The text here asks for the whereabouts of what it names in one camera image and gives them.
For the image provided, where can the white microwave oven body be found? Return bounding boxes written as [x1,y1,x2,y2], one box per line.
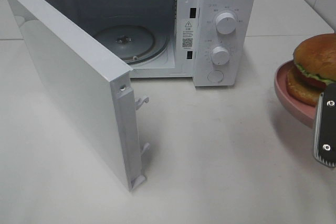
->
[45,0,254,87]

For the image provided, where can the white warning label sticker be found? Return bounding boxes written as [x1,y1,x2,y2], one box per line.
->
[181,19,196,49]

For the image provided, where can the burger with lettuce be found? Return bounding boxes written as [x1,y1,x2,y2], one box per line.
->
[286,33,335,106]

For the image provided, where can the white timer knob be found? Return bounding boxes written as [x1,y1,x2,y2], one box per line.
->
[211,46,230,66]

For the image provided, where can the white microwave door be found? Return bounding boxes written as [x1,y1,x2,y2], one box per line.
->
[8,0,149,190]

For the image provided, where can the pink round plate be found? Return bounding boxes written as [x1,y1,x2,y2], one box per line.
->
[274,60,316,129]

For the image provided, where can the white upper power knob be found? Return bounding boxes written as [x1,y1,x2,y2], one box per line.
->
[215,12,237,35]

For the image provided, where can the glass microwave turntable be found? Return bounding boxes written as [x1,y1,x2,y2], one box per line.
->
[94,25,169,65]

